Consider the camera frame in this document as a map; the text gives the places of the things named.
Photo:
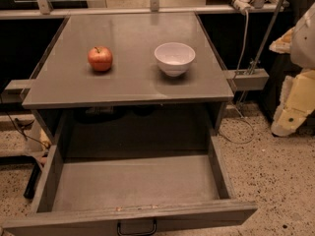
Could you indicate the black drawer handle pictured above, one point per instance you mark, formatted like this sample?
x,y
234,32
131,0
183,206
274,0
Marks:
x,y
137,228

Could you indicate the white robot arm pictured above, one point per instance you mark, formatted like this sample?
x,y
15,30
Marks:
x,y
299,42

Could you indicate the grey open top drawer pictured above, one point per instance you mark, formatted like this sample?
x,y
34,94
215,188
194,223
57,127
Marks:
x,y
88,197

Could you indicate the grey metal side bracket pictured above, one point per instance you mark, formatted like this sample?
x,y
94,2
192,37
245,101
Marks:
x,y
245,82

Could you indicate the red apple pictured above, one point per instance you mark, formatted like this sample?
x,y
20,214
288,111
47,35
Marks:
x,y
100,58

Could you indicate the grey cabinet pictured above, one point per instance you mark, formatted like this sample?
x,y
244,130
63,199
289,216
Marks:
x,y
133,109

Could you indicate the thin metal rod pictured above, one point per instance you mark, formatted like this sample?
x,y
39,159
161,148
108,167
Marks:
x,y
253,64

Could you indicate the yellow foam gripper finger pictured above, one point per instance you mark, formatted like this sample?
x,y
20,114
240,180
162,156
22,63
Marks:
x,y
297,102

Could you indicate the white ceramic bowl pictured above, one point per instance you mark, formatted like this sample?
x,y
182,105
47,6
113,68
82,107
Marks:
x,y
174,58

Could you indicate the black bar on floor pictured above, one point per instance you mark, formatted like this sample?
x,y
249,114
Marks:
x,y
30,188

